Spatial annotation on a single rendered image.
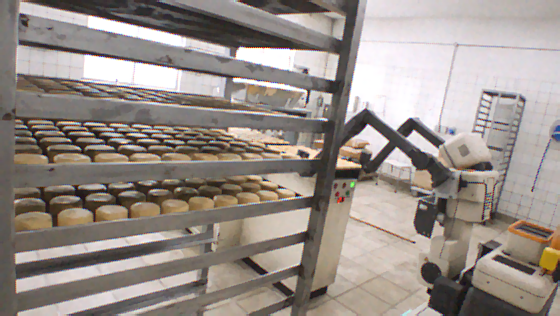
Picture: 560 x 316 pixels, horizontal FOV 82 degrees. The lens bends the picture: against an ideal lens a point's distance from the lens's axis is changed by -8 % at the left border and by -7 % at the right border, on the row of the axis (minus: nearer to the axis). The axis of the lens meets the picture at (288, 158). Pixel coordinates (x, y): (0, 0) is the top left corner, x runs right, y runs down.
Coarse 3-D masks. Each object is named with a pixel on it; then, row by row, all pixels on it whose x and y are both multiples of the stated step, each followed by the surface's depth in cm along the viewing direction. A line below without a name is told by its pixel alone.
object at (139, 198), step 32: (32, 192) 56; (64, 192) 59; (96, 192) 62; (128, 192) 65; (160, 192) 68; (192, 192) 71; (224, 192) 78; (256, 192) 82; (288, 192) 83; (32, 224) 46; (64, 224) 49
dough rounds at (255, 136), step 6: (228, 132) 271; (234, 132) 270; (240, 132) 280; (246, 132) 286; (252, 132) 288; (258, 132) 295; (252, 138) 259; (258, 138) 264; (264, 138) 267; (270, 138) 273; (276, 138) 278
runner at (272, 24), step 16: (160, 0) 49; (176, 0) 49; (192, 0) 50; (208, 0) 52; (224, 0) 54; (224, 16) 55; (240, 16) 57; (256, 16) 59; (272, 16) 61; (272, 32) 63; (288, 32) 65; (304, 32) 68; (320, 32) 71; (320, 48) 73; (336, 48) 75
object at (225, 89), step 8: (232, 56) 106; (224, 80) 107; (232, 80) 109; (224, 88) 107; (224, 96) 108; (208, 224) 116; (200, 248) 119; (208, 248) 118; (200, 272) 119; (208, 272) 121; (200, 312) 123
